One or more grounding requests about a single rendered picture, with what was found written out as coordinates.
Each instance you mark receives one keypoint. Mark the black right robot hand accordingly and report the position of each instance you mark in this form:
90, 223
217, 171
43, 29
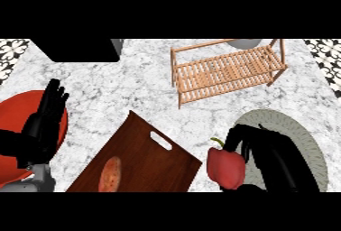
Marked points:
275, 156

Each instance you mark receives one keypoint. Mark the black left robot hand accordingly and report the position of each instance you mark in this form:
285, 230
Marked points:
43, 126

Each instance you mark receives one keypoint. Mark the red bell pepper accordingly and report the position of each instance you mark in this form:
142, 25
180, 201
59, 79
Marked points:
226, 168

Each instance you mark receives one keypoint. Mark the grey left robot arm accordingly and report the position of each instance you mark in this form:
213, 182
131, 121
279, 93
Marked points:
35, 181

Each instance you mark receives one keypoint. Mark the grey oval placemat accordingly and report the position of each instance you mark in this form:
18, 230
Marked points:
306, 141

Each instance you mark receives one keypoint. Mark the wooden tiered shelf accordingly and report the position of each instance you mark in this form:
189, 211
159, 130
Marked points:
226, 70

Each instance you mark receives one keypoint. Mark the red round plate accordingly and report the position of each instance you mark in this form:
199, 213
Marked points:
13, 114

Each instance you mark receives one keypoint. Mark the orange sweet potato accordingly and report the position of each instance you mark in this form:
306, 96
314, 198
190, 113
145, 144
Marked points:
109, 176

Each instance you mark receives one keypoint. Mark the dark wooden cutting board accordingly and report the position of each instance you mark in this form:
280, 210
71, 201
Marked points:
146, 162

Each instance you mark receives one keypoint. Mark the black appliance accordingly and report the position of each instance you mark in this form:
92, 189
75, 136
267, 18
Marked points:
80, 49

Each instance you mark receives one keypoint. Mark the grey round bowl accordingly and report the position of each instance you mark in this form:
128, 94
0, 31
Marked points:
244, 43

